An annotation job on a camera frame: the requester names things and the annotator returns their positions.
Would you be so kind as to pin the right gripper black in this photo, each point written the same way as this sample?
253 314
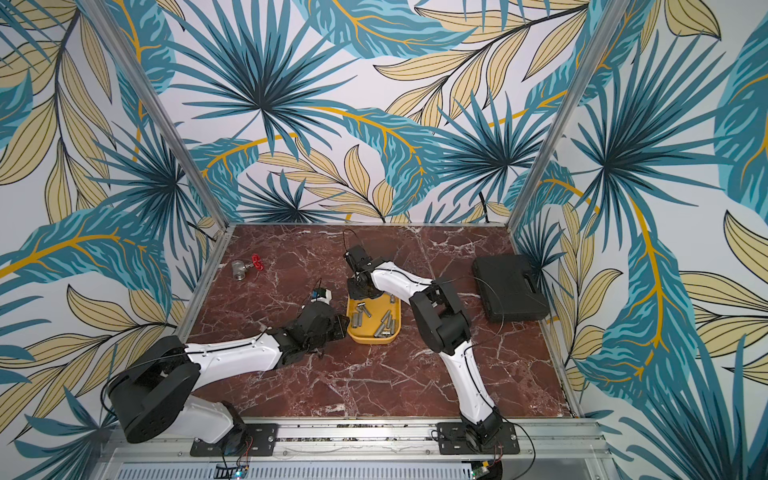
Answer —
363 287

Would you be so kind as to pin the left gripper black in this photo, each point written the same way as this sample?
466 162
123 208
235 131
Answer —
341 329

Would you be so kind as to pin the yellow plastic storage tray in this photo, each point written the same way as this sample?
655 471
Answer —
362 330

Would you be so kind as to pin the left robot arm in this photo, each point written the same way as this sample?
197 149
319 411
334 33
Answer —
155 394

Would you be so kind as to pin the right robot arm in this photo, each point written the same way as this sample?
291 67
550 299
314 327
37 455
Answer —
443 325

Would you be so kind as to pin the steel socket in tray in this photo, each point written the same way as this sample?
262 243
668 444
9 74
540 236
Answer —
362 311
386 328

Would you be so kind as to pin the steel socket in tray front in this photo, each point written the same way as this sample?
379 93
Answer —
386 328

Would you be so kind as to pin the black plastic tool case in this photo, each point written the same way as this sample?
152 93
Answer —
507 290

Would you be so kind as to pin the metal valve red handle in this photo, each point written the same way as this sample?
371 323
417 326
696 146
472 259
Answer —
240 268

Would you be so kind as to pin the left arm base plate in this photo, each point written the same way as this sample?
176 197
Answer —
252 440

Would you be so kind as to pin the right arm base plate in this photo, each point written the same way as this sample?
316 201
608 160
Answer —
456 438

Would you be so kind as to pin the aluminium front rail frame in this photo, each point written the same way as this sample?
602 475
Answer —
377 448

